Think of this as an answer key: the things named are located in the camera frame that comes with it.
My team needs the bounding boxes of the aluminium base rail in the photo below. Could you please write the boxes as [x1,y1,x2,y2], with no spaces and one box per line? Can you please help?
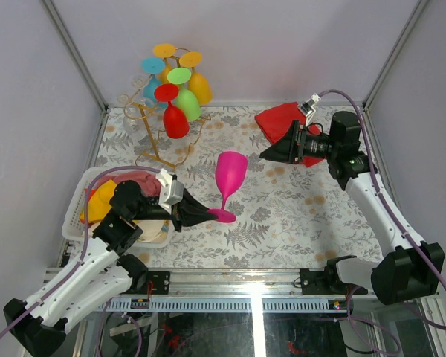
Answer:
[40,268,442,297]

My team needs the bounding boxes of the red folded cloth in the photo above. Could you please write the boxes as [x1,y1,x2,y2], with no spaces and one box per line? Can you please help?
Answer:
[255,102,324,167]

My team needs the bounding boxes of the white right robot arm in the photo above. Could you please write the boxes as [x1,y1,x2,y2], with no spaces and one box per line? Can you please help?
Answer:
[259,111,445,305]

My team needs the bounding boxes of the front orange plastic wine glass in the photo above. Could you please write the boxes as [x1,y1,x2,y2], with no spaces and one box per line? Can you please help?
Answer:
[179,51,213,106]

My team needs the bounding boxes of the white plastic basket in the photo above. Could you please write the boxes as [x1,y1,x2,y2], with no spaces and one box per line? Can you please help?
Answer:
[62,167,175,248]

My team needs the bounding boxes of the cream cloth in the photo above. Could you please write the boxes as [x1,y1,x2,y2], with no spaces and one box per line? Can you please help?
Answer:
[135,220,169,243]

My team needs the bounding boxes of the yellow cloth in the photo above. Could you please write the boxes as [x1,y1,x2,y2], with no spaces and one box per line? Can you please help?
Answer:
[88,179,117,223]

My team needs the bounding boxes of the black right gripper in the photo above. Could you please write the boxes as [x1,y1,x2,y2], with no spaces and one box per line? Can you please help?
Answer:
[260,120,339,165]

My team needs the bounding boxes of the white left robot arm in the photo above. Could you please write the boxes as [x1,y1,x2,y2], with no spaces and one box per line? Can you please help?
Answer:
[4,181,217,356]

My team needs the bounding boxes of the red plastic wine glass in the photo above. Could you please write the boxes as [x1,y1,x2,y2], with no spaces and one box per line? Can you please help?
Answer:
[154,83,190,139]

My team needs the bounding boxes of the magenta plastic wine glass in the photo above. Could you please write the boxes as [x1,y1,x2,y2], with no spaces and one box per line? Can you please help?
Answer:
[208,151,248,223]

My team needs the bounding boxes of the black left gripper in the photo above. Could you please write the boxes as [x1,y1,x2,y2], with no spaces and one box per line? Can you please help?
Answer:
[132,190,221,234]

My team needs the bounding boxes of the rear orange plastic wine glass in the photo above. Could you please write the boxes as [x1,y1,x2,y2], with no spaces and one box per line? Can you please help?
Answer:
[152,42,176,83]

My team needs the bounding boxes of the pink crumpled cloth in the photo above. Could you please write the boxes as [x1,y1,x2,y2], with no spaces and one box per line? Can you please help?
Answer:
[94,170,161,197]

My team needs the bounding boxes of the teal plastic wine glass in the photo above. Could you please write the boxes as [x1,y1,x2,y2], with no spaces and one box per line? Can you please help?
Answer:
[140,57,167,109]

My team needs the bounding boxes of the gold wire wine glass rack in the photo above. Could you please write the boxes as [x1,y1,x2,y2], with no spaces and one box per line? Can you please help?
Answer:
[135,46,211,169]

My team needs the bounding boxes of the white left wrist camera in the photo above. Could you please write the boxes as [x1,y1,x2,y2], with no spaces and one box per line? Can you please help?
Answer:
[155,169,184,213]

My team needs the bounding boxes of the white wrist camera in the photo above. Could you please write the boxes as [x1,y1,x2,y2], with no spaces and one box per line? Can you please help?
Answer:
[297,93,320,126]
[155,169,184,213]

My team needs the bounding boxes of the green plastic wine glass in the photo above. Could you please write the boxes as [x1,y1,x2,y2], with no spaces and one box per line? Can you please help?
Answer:
[167,67,201,122]

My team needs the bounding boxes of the clear wine glass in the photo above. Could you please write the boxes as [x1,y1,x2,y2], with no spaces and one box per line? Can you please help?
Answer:
[117,74,149,141]

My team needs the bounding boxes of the grey cable duct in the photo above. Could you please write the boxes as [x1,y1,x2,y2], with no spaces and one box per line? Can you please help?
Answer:
[106,297,346,314]

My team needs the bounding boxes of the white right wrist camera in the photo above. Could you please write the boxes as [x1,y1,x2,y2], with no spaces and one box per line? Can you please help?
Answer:
[297,93,320,126]

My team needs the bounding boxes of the orange plastic wine glass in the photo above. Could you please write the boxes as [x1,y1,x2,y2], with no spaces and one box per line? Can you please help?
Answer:
[152,42,176,83]
[179,51,213,106]

